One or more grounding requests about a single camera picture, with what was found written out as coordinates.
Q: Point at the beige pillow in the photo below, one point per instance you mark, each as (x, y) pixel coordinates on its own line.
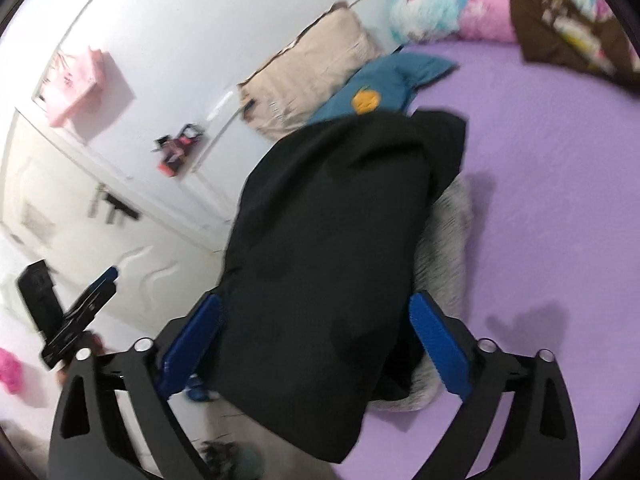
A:
(282, 96)

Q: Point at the pink hanging item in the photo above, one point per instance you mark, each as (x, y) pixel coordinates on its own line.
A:
(85, 87)

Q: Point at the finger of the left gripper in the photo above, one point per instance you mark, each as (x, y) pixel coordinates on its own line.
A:
(65, 332)

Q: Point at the grey knit sweater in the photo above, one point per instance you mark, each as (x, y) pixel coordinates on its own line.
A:
(439, 268)

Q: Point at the floral rolled quilt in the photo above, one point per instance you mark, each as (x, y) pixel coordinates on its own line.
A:
(434, 20)

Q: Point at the red wall socket items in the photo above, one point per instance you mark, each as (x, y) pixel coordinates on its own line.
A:
(176, 151)

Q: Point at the brown printed garment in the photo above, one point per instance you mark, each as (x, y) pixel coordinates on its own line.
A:
(556, 32)

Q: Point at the black jacket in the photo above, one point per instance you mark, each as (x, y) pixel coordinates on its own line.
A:
(318, 274)

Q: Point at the blue cushion orange patches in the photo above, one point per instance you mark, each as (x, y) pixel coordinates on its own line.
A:
(387, 83)

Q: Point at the purple bed sheet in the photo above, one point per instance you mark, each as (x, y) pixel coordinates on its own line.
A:
(552, 163)

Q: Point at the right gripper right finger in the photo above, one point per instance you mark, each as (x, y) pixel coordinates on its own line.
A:
(539, 439)

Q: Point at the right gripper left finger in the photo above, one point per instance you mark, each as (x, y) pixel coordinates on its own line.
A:
(89, 439)

